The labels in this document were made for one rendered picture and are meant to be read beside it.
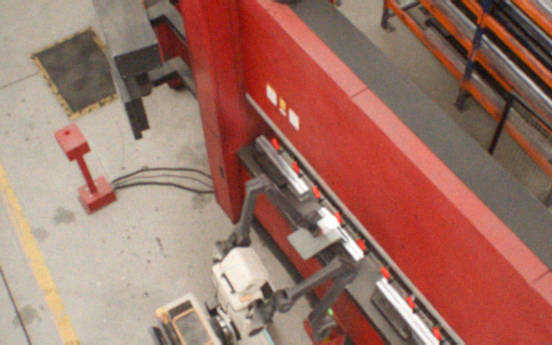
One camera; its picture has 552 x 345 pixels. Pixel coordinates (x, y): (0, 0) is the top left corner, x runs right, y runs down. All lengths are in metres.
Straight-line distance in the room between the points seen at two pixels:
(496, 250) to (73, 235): 3.57
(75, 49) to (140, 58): 2.82
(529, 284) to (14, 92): 4.87
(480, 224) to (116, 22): 2.22
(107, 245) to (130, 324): 0.66
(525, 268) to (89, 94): 4.39
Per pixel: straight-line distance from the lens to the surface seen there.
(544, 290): 2.84
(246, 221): 3.90
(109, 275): 5.44
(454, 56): 5.98
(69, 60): 6.71
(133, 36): 4.01
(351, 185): 3.70
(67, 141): 5.13
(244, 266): 3.76
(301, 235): 4.28
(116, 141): 6.06
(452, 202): 2.93
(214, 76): 4.13
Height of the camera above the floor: 4.76
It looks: 56 degrees down
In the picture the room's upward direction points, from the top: 3 degrees counter-clockwise
